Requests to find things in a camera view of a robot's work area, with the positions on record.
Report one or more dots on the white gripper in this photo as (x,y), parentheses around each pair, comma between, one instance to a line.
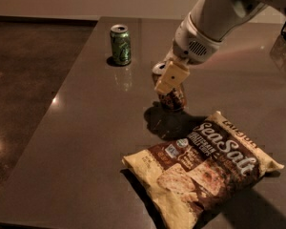
(190,44)

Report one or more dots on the orange soda can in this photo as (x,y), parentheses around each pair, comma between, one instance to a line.
(175,100)

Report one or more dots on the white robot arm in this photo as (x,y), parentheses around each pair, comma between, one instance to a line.
(217,18)

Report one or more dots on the green soda can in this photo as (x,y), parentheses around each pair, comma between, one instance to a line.
(121,44)

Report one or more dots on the sea salt chips bag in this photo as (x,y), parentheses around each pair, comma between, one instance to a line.
(198,172)

